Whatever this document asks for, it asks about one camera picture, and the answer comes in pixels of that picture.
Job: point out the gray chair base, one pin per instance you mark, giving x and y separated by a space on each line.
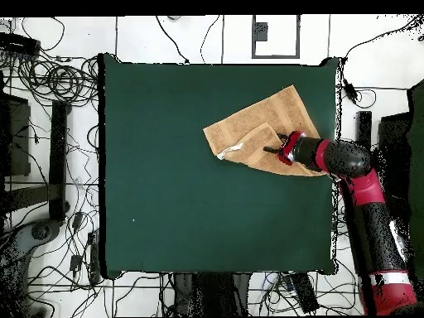
20 241

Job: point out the black box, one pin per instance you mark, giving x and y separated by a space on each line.
16 139
394 132

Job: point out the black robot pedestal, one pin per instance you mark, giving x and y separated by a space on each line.
212 294

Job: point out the gray floor hatch frame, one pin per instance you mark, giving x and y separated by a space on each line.
275 56

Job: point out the tan terry towel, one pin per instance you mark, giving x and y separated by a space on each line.
245 129

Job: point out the dark green table cloth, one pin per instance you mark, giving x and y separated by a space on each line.
165 215

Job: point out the black stand base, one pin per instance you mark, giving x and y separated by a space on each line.
58 159
363 126

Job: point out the gray floor socket box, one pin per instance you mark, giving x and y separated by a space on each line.
261 31

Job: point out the black power adapter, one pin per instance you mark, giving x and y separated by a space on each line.
77 220
75 262
348 91

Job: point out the black flat device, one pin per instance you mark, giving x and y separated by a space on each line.
20 44

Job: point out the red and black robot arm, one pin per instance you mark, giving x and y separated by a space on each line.
364 188

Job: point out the black power strip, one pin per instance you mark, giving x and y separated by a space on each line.
304 293
94 261

